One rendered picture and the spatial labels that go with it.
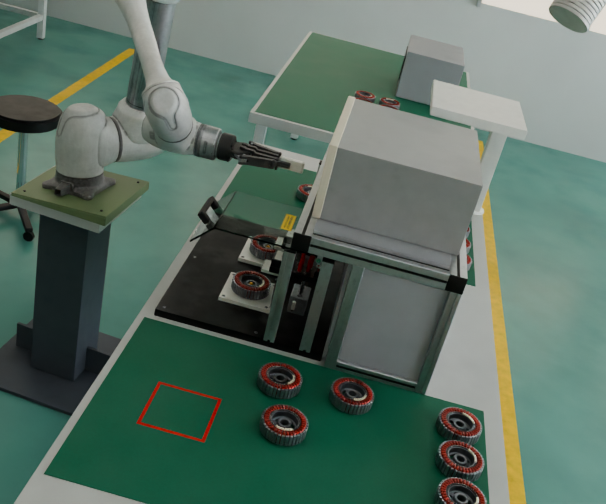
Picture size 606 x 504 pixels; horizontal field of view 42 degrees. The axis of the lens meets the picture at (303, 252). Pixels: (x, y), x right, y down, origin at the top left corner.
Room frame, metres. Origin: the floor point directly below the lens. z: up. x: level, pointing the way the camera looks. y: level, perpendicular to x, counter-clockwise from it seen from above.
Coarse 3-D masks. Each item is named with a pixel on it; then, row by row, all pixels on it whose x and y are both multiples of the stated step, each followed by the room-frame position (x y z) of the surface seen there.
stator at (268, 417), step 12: (276, 408) 1.48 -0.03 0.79; (288, 408) 1.49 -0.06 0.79; (264, 420) 1.43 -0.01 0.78; (288, 420) 1.46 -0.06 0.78; (300, 420) 1.46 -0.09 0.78; (264, 432) 1.41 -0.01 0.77; (276, 432) 1.40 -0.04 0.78; (288, 432) 1.41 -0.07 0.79; (300, 432) 1.42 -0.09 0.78; (288, 444) 1.40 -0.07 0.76
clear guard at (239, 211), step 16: (240, 192) 2.00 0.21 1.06; (224, 208) 1.89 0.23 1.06; (240, 208) 1.91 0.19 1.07; (256, 208) 1.93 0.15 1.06; (272, 208) 1.95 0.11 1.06; (288, 208) 1.98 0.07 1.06; (208, 224) 1.82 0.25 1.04; (224, 224) 1.80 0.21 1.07; (240, 224) 1.82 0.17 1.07; (256, 224) 1.84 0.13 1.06; (272, 224) 1.86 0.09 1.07; (192, 240) 1.77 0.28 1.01; (272, 240) 1.77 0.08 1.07; (288, 240) 1.79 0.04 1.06
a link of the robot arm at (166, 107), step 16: (128, 0) 2.21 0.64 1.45; (144, 0) 2.24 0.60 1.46; (128, 16) 2.19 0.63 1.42; (144, 16) 2.19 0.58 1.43; (144, 32) 2.11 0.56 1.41; (144, 48) 2.02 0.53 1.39; (144, 64) 1.97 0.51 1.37; (160, 64) 1.98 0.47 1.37; (160, 80) 1.92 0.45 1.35; (144, 96) 1.90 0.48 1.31; (160, 96) 1.84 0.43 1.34; (176, 96) 1.85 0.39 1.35; (160, 112) 1.82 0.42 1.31; (176, 112) 1.84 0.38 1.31; (160, 128) 1.85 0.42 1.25; (176, 128) 1.86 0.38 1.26
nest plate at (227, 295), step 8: (232, 272) 2.05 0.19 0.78; (224, 288) 1.95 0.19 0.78; (272, 288) 2.01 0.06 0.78; (224, 296) 1.91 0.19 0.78; (232, 296) 1.92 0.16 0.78; (240, 304) 1.90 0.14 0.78; (248, 304) 1.90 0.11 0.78; (256, 304) 1.91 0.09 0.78; (264, 304) 1.92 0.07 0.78; (264, 312) 1.89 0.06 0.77
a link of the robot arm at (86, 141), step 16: (64, 112) 2.37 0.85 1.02; (80, 112) 2.35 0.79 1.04; (96, 112) 2.38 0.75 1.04; (64, 128) 2.33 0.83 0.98; (80, 128) 2.32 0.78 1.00; (96, 128) 2.35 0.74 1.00; (112, 128) 2.41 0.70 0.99; (64, 144) 2.31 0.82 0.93; (80, 144) 2.31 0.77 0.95; (96, 144) 2.34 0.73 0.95; (112, 144) 2.38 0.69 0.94; (64, 160) 2.31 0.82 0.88; (80, 160) 2.31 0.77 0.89; (96, 160) 2.34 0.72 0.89; (112, 160) 2.40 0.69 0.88; (80, 176) 2.31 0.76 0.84; (96, 176) 2.35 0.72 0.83
